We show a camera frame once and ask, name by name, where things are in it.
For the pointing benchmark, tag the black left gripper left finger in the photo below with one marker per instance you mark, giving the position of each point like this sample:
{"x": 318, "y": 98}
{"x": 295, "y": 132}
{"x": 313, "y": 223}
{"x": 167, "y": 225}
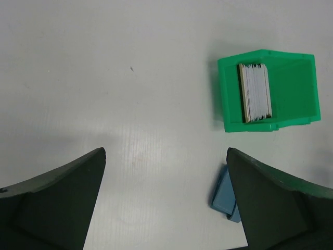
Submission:
{"x": 53, "y": 210}

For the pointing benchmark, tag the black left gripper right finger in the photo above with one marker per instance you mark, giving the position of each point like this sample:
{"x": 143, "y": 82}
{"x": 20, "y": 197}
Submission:
{"x": 279, "y": 210}

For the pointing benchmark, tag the blue leather card holder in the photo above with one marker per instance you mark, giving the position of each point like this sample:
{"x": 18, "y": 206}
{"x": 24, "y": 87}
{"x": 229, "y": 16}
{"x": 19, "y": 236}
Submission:
{"x": 223, "y": 198}

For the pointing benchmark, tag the stack of white cards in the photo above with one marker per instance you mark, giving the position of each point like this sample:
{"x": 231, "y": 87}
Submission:
{"x": 255, "y": 92}

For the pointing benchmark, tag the green plastic bin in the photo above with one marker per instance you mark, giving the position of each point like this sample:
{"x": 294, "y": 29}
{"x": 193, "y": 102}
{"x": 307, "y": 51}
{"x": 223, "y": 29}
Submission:
{"x": 293, "y": 89}

